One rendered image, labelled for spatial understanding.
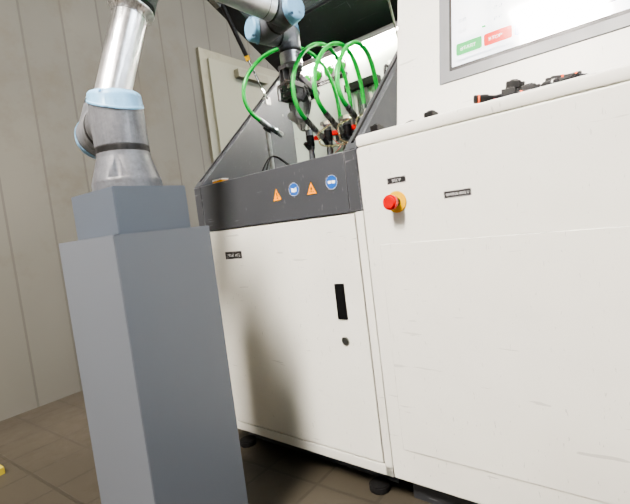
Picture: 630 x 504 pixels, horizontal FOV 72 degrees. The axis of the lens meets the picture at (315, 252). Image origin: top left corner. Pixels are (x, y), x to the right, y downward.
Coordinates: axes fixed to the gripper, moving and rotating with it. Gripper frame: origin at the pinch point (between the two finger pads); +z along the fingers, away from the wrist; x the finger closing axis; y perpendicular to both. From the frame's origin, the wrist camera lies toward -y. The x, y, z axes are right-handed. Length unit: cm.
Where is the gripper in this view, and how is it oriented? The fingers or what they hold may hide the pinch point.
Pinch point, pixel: (303, 127)
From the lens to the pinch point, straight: 155.6
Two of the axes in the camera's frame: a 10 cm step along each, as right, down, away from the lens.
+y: -6.3, 1.2, -7.7
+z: 1.2, 9.9, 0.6
